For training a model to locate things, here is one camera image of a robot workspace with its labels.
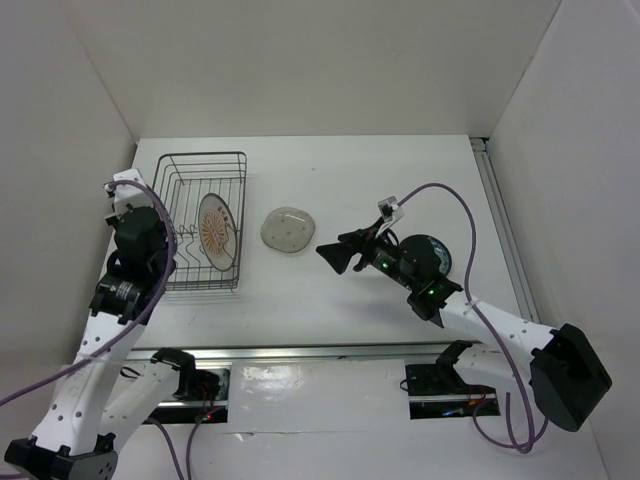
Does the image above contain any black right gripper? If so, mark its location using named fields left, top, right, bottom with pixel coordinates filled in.
left=316, top=217, right=417, bottom=291

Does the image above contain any clear glass plate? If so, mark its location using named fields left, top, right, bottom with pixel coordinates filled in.
left=260, top=207, right=316, bottom=254

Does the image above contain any orange sunburst plate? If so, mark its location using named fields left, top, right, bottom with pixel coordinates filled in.
left=197, top=193, right=239, bottom=272

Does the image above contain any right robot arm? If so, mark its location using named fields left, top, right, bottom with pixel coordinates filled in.
left=316, top=225, right=612, bottom=432

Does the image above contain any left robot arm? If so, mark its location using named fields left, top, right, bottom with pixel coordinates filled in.
left=4, top=206, right=198, bottom=479

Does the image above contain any blue floral plate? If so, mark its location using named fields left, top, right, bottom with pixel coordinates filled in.
left=429, top=236, right=453, bottom=277

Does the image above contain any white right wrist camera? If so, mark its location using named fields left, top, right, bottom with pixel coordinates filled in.
left=377, top=196, right=404, bottom=234

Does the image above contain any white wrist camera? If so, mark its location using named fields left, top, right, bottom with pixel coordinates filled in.
left=377, top=196, right=404, bottom=234
left=104, top=168, right=152, bottom=226

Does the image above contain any aluminium frame rail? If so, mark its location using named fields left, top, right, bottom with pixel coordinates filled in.
left=469, top=137, right=540, bottom=323

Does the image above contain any metal wire dish rack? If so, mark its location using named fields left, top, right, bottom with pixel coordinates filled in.
left=153, top=151, right=247, bottom=291

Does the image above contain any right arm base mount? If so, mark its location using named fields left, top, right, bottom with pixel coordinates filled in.
left=399, top=340, right=501, bottom=420

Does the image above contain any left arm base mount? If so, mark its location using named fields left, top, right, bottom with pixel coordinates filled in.
left=120, top=347, right=231, bottom=425

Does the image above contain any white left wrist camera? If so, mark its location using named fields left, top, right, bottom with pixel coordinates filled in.
left=104, top=168, right=152, bottom=226

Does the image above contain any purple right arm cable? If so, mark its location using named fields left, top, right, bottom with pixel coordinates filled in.
left=397, top=182, right=551, bottom=454

